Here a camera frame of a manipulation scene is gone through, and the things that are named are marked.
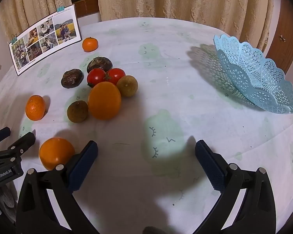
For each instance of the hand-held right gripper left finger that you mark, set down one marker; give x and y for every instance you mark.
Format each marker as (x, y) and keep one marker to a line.
(84, 167)

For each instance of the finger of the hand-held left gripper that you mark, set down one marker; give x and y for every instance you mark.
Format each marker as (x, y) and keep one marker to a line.
(24, 142)
(1, 134)

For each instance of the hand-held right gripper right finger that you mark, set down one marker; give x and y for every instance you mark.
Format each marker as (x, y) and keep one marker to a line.
(210, 167)

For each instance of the round orange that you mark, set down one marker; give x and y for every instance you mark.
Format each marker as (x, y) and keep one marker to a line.
(55, 152)

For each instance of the oval mandarin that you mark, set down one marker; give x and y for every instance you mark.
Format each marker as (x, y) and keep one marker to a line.
(35, 107)

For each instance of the large oval orange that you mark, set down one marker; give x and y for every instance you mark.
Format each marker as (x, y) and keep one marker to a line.
(104, 101)

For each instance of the dark wrinkled passion fruit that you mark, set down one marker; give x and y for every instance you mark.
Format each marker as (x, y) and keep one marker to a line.
(99, 64)
(72, 78)

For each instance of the red tomato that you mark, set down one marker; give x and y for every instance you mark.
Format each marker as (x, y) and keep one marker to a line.
(95, 76)
(116, 75)

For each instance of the brown-green longan fruit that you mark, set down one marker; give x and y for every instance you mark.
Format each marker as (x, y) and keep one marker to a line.
(127, 85)
(77, 112)

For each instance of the light blue lattice basket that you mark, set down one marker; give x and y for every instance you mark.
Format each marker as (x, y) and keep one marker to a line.
(256, 78)

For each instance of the small round mandarin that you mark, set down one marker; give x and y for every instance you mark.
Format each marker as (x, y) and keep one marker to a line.
(90, 44)

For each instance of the teal binder clip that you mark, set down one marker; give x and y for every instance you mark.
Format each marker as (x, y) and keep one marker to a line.
(14, 38)
(60, 8)

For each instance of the photo collage board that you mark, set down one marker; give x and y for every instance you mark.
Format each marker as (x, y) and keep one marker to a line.
(46, 39)

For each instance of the beige textured curtain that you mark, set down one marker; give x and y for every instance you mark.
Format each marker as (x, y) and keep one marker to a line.
(34, 2)
(185, 0)

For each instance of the brown wooden door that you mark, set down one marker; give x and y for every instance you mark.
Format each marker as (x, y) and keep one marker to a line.
(287, 29)

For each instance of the wooden window frame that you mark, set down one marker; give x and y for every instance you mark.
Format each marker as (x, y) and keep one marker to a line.
(85, 7)

